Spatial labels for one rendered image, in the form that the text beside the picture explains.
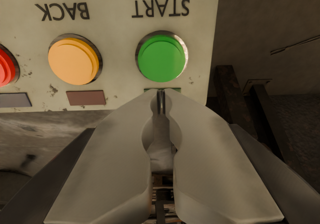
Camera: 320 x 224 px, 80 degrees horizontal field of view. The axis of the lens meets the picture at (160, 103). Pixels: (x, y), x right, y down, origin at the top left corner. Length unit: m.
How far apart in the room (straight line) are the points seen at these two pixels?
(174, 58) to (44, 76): 0.12
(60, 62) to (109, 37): 0.05
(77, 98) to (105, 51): 0.06
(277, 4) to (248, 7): 0.11
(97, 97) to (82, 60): 0.04
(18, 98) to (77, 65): 0.08
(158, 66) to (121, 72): 0.04
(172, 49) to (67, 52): 0.08
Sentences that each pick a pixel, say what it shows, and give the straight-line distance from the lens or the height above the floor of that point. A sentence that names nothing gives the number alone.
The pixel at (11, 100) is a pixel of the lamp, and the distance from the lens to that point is 0.24.
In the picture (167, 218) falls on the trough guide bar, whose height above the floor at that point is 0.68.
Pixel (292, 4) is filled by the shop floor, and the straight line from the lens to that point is 0.96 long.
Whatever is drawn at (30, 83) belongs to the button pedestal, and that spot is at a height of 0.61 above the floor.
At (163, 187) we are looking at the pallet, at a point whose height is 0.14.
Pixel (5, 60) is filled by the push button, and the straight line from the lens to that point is 0.21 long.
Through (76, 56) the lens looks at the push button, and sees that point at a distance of 0.17.
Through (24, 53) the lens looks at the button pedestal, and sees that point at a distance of 0.21.
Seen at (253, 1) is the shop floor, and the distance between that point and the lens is 0.89.
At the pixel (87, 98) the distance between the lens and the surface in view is 0.20.
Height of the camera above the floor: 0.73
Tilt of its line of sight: 37 degrees down
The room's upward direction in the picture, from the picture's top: 179 degrees clockwise
